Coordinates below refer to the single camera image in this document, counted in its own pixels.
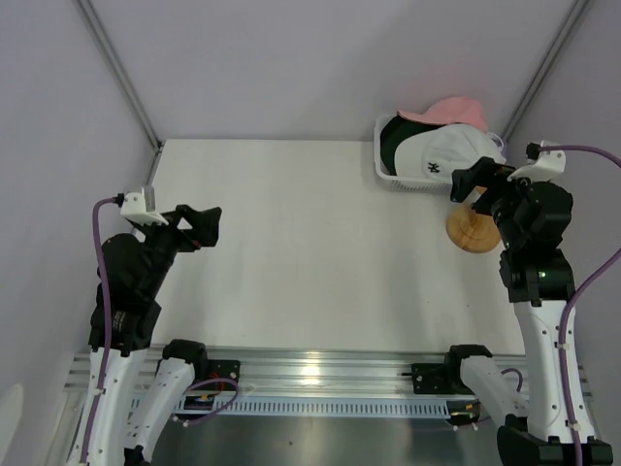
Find aluminium mounting rail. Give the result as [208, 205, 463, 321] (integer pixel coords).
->
[62, 343, 594, 402]

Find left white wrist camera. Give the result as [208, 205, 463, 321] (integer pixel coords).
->
[120, 185, 169, 226]

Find dark green NY cap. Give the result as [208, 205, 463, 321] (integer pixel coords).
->
[379, 116, 440, 176]

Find aluminium corner post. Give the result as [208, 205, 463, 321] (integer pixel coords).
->
[73, 0, 162, 153]
[501, 0, 594, 142]

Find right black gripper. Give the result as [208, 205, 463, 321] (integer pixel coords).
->
[449, 156, 544, 248]

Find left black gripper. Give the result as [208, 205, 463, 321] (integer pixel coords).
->
[134, 202, 220, 295]

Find white slotted cable duct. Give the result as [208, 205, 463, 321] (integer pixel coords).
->
[172, 395, 477, 419]

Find right aluminium corner post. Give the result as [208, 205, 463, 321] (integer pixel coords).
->
[501, 0, 594, 142]

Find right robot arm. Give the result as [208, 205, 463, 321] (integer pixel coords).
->
[441, 157, 613, 465]

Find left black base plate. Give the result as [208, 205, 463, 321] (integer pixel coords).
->
[208, 359, 242, 393]

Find pink baseball cap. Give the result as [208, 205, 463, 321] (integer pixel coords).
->
[397, 96, 488, 132]

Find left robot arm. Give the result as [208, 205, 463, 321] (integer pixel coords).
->
[67, 194, 222, 465]

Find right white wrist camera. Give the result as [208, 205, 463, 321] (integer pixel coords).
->
[508, 140, 566, 183]

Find purple LA baseball cap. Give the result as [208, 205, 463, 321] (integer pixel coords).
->
[487, 132, 507, 158]

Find left aluminium corner post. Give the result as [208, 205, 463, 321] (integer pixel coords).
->
[73, 0, 162, 153]

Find wooden hat stand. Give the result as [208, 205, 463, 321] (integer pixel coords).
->
[445, 186, 501, 253]

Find white NY baseball cap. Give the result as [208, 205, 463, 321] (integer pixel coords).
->
[394, 124, 506, 183]

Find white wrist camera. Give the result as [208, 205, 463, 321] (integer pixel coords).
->
[120, 185, 169, 226]
[508, 140, 566, 183]

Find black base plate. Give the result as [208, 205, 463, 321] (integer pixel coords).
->
[208, 359, 242, 393]
[401, 363, 454, 395]

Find white plastic basket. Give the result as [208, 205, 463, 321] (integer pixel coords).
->
[374, 116, 451, 191]

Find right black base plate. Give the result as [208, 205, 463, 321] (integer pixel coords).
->
[401, 363, 454, 395]

